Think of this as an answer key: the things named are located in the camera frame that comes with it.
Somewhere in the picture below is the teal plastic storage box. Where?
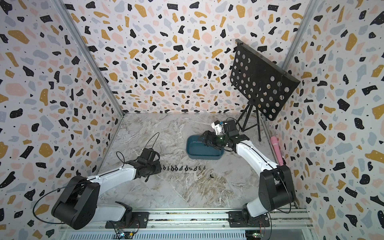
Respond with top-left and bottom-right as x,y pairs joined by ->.
186,135 -> 224,160

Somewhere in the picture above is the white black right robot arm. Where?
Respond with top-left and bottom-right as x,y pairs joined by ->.
199,120 -> 296,219

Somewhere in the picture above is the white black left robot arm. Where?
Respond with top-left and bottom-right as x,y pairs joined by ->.
51,148 -> 161,230

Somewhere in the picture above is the pink cylindrical bottle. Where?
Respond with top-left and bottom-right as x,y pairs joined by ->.
271,136 -> 284,166

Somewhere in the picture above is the black music stand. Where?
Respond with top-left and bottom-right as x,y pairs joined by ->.
230,39 -> 300,132

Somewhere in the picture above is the aluminium corner profile left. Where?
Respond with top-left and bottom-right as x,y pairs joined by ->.
52,0 -> 124,117

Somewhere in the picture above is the aluminium corner profile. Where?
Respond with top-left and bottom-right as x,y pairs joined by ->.
282,0 -> 319,72
52,0 -> 124,117

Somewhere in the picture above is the aluminium corner profile right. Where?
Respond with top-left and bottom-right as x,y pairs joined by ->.
282,0 -> 319,72

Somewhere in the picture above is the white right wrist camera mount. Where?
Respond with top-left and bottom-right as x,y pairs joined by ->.
211,121 -> 223,136

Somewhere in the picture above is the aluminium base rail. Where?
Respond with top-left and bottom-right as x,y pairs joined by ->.
58,209 -> 317,240

